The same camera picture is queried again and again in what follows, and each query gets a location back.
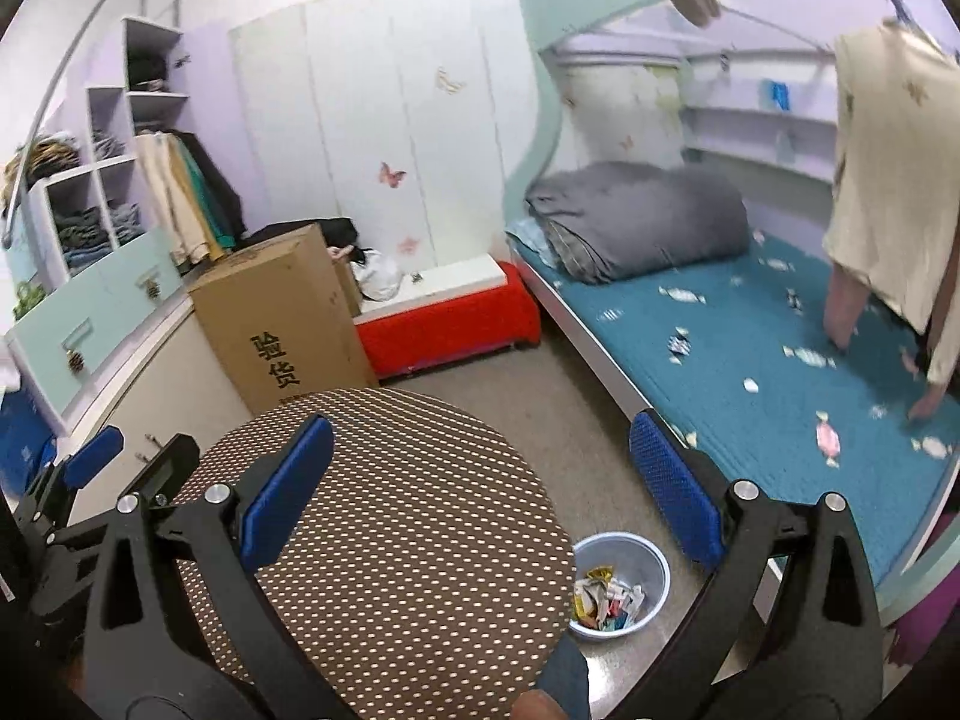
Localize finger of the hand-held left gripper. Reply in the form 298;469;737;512
139;432;203;503
22;424;127;535

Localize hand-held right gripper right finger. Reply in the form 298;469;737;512
628;409;886;720

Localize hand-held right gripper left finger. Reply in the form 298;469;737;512
81;412;338;720

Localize white trash bin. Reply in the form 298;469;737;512
566;532;672;642

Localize heap of discarded packaging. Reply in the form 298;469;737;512
571;566;647;629

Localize person's right hand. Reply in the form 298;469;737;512
514;690;572;720

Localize low white cabinet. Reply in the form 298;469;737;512
45;292;252;533

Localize blue shopping bag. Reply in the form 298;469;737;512
0;390;57;500

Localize teal drawer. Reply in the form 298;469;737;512
97;229;185;331
6;289;113;428

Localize brown dotted tablecloth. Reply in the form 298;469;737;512
169;388;577;720

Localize large cardboard box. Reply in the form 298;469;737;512
187;223;380;415

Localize teal bed sheet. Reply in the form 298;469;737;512
517;229;960;586

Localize person's leg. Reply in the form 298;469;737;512
534;637;593;720

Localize red bench with white top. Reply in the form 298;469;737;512
352;253;542;380

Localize white plastic bag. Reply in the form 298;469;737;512
358;251;402;301

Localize dark folded clothes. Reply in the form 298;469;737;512
51;206;102;252

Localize black clothing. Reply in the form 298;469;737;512
247;217;361;256

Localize yellow hanging garment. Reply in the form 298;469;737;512
169;136;226;260

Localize grey duvet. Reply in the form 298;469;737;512
525;161;751;286

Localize cream hanging jacket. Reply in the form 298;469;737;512
135;133;203;263

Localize purple object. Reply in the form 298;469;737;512
885;562;960;668

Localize black hanging coat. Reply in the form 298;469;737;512
176;131;248;248

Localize green hanging garment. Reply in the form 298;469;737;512
184;139;233;248

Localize blue plaid pillow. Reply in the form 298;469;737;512
506;219;560;267

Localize pile of folded clothes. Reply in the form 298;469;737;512
0;133;80;211

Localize stepped white shelving cabinet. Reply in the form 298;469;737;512
0;15;192;436

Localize lavender wardrobe panel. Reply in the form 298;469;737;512
180;24;271;241

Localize cream hanging pyjama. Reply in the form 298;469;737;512
821;19;960;421

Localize black folded clothes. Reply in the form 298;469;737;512
129;49;170;91

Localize white wardrobe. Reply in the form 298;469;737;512
229;0;541;278

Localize blue clothes hanger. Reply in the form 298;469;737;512
874;0;960;65

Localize white wall shelf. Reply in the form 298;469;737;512
679;52;841;181

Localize teal bunk bed frame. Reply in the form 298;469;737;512
504;0;960;661

